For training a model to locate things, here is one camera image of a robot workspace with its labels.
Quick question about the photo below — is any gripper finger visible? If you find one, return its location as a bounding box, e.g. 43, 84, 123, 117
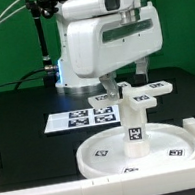
134, 57, 148, 85
99, 72, 119, 101

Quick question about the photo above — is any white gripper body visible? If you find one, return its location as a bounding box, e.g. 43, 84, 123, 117
67, 2, 163, 79

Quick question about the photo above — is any white cross-shaped table base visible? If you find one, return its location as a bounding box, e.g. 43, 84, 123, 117
88, 81, 173, 111

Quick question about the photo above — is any white round table top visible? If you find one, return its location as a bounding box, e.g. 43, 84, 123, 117
76, 123, 195, 179

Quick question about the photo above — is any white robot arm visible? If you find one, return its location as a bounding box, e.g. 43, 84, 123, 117
48, 0, 163, 100

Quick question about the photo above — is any white marker sheet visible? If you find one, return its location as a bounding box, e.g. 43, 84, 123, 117
45, 105, 120, 133

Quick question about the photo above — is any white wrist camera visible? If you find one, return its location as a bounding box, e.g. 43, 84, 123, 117
62, 0, 134, 20

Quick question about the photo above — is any black camera stand pole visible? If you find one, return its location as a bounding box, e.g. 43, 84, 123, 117
25, 0, 58, 88

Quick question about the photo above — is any black cable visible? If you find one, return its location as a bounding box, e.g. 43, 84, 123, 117
0, 68, 49, 95

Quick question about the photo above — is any white cable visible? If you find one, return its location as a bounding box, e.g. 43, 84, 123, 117
0, 0, 41, 27

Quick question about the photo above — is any white front fence rail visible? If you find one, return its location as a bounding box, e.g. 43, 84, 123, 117
0, 160, 195, 195

